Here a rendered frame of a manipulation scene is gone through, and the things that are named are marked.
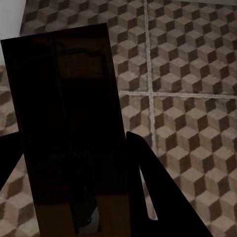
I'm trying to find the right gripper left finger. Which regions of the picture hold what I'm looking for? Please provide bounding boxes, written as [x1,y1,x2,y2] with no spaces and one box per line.
[0,132,23,190]

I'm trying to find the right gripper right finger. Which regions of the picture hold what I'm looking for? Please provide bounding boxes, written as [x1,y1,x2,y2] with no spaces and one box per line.
[126,131,213,237]

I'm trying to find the mousetrap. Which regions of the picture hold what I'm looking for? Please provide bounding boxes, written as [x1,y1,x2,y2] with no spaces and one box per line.
[1,23,131,237]

